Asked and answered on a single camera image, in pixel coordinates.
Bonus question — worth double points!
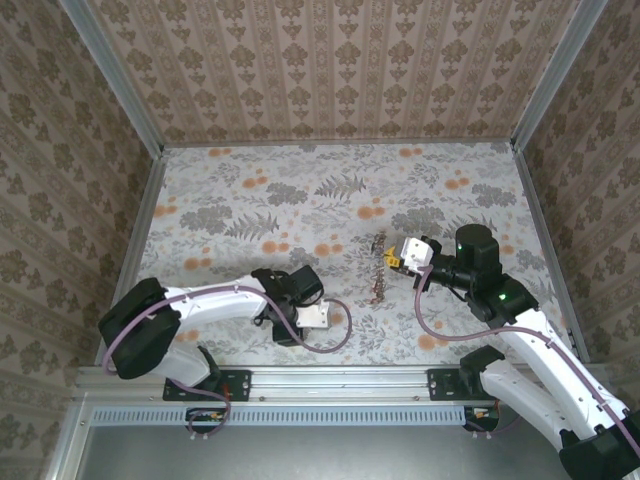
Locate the long aluminium base rail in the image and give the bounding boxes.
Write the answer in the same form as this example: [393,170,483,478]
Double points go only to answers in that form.
[74,363,619,404]

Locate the aluminium side rail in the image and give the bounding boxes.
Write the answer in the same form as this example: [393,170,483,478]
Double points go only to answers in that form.
[512,147,591,365]
[94,147,169,369]

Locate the white slotted cable duct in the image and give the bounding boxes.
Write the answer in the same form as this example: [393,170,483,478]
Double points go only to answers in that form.
[92,404,469,427]

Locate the large grey keyring with keys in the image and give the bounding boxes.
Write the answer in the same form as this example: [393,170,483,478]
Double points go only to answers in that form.
[362,239,396,306]

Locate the thin aluminium wall rail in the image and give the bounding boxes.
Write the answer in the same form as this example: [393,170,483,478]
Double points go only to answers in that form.
[162,138,516,149]

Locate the grey metal panel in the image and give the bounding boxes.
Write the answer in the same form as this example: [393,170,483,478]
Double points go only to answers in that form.
[47,402,634,480]

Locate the black cable outlet bracket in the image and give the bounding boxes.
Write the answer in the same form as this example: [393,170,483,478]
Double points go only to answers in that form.
[185,407,232,435]
[463,405,501,434]

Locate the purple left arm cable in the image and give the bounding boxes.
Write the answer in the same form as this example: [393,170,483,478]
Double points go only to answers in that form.
[101,285,354,444]

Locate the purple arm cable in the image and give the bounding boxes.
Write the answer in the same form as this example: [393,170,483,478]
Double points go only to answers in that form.
[101,285,354,444]
[413,264,640,444]

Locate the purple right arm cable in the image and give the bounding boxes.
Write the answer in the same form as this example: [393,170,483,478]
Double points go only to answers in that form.
[413,264,640,444]

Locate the aluminium corner post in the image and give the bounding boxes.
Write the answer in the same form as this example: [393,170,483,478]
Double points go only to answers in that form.
[509,0,610,154]
[58,0,166,159]

